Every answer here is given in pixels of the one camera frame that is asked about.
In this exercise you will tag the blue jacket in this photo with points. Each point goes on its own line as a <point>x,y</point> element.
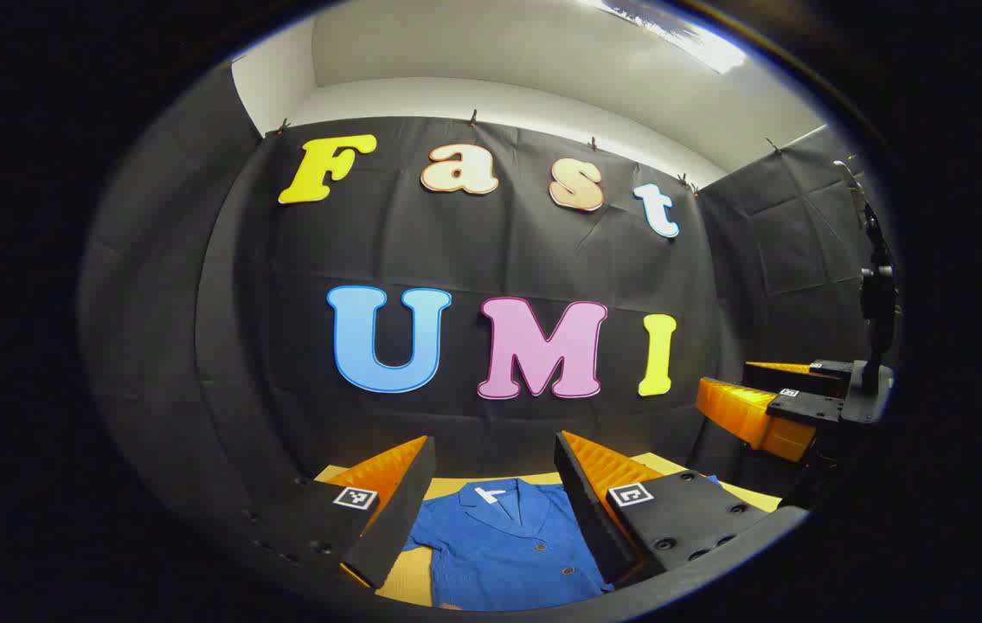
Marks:
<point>499,545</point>

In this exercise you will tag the black backdrop cloth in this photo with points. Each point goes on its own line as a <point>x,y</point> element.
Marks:
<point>490,260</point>

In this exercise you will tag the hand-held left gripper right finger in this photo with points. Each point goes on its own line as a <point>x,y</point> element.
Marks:
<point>581,502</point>

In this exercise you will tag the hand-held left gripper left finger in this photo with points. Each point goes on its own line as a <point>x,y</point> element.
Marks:
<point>404,502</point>

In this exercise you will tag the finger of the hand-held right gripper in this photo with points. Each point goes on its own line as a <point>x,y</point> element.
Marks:
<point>789,378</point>
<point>750,415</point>

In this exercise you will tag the ceiling light panel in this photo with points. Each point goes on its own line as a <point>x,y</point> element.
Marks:
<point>689,35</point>

